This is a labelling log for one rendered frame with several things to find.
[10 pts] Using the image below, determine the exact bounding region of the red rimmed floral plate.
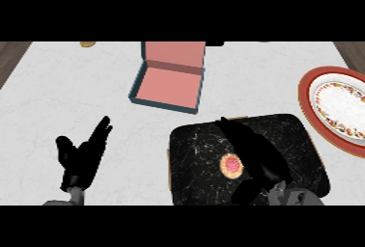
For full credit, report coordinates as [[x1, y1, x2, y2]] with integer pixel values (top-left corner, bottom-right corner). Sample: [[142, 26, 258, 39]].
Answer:
[[298, 66, 365, 159]]

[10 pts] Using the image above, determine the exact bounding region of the open pink teal box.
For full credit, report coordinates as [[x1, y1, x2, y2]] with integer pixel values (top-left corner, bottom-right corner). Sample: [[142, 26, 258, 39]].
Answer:
[[128, 41, 209, 116]]

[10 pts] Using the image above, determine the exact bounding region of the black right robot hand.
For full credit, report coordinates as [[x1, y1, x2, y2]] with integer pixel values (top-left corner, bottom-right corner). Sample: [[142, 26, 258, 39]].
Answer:
[[215, 116, 296, 206]]

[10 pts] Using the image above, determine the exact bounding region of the black marble tray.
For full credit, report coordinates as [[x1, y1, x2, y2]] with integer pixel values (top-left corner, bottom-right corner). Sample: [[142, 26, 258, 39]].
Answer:
[[168, 113, 333, 206]]

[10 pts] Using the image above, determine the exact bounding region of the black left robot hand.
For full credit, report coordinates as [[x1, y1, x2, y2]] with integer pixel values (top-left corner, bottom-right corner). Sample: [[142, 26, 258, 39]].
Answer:
[[55, 115, 114, 192]]

